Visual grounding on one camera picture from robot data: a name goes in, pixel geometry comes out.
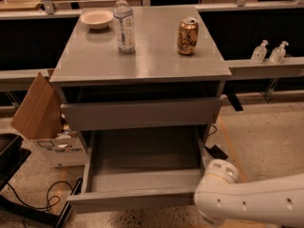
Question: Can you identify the white paper bowl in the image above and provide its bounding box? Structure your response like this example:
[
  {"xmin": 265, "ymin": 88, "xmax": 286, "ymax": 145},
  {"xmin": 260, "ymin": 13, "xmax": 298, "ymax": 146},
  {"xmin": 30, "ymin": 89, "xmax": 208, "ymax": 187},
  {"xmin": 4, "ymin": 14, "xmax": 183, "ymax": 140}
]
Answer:
[{"xmin": 80, "ymin": 9, "xmax": 113, "ymax": 29}]

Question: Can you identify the right sanitizer pump bottle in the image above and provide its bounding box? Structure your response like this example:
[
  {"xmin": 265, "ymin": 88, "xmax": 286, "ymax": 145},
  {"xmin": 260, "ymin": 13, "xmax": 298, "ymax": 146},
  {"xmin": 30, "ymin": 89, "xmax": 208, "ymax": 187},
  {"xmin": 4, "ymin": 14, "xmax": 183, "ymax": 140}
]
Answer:
[{"xmin": 269, "ymin": 41, "xmax": 289, "ymax": 64}]

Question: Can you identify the open cardboard box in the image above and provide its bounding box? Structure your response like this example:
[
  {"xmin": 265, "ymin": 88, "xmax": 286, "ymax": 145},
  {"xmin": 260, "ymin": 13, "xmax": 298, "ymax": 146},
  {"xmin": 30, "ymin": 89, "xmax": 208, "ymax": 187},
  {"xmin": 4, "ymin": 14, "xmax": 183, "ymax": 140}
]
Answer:
[{"xmin": 10, "ymin": 73, "xmax": 86, "ymax": 167}]

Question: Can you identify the black power adapter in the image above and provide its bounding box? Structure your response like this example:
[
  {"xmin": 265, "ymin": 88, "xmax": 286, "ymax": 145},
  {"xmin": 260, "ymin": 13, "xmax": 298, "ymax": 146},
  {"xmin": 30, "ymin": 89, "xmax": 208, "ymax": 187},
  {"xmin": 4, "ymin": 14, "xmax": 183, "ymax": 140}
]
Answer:
[{"xmin": 206, "ymin": 145, "xmax": 228, "ymax": 160}]

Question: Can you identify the left sanitizer pump bottle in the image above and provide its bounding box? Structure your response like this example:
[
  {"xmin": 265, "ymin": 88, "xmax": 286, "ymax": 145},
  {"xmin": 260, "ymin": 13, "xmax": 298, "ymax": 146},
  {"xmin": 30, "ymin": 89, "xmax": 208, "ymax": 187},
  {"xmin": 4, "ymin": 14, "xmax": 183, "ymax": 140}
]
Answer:
[{"xmin": 251, "ymin": 40, "xmax": 268, "ymax": 63}]

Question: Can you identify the black stand base left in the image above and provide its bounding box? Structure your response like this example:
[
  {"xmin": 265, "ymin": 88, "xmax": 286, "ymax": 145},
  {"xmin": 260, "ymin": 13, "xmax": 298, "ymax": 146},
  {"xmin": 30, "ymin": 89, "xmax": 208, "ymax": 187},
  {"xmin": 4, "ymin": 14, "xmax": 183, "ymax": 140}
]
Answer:
[{"xmin": 0, "ymin": 177, "xmax": 84, "ymax": 228}]

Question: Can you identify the grey drawer cabinet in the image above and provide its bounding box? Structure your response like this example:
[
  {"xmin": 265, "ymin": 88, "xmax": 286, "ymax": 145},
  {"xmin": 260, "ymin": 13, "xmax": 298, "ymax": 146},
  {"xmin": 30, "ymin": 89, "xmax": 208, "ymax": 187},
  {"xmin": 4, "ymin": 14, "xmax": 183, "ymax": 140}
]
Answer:
[{"xmin": 49, "ymin": 5, "xmax": 233, "ymax": 135}]

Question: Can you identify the grey drawer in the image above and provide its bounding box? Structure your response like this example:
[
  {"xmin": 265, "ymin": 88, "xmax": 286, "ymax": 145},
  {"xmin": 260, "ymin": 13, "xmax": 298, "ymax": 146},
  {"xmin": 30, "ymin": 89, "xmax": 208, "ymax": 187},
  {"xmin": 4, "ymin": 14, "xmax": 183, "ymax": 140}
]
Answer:
[
  {"xmin": 61, "ymin": 97, "xmax": 221, "ymax": 130},
  {"xmin": 68, "ymin": 126, "xmax": 204, "ymax": 214}
]

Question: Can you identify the grey top drawer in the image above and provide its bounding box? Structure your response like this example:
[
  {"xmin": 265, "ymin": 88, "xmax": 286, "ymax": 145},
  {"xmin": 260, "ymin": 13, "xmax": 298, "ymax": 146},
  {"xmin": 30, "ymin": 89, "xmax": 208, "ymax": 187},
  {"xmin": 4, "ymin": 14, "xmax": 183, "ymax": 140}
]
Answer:
[{"xmin": 61, "ymin": 97, "xmax": 221, "ymax": 130}]

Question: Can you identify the black bin left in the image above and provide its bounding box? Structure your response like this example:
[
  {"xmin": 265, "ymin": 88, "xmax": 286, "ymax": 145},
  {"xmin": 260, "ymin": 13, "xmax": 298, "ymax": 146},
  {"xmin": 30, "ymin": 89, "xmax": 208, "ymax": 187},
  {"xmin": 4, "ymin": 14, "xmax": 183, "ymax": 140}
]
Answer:
[{"xmin": 0, "ymin": 133, "xmax": 31, "ymax": 190}]

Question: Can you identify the sanitizer pump bottle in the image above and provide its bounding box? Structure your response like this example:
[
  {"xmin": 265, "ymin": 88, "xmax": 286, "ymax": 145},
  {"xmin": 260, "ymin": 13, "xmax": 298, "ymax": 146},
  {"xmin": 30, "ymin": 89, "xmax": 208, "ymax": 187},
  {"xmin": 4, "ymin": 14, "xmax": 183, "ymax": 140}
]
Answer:
[
  {"xmin": 251, "ymin": 40, "xmax": 268, "ymax": 63},
  {"xmin": 269, "ymin": 41, "xmax": 289, "ymax": 64}
]

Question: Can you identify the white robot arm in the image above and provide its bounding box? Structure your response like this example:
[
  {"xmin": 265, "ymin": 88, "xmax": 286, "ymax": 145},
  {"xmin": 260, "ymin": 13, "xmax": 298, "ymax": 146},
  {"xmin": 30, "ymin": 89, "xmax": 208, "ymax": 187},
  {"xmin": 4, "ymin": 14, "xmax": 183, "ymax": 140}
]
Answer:
[{"xmin": 194, "ymin": 159, "xmax": 304, "ymax": 228}]

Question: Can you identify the gold drink can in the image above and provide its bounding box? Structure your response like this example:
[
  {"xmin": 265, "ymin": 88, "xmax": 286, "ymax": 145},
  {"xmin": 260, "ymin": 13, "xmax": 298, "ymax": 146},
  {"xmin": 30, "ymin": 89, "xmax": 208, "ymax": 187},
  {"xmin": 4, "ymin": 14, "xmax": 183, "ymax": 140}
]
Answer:
[{"xmin": 177, "ymin": 17, "xmax": 199, "ymax": 55}]

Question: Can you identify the clear plastic water bottle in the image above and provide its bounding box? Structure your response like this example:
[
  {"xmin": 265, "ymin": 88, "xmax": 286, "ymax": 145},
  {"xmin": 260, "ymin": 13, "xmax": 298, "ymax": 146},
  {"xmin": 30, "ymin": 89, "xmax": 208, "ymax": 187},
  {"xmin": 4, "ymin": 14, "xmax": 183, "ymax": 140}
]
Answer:
[{"xmin": 113, "ymin": 0, "xmax": 135, "ymax": 53}]

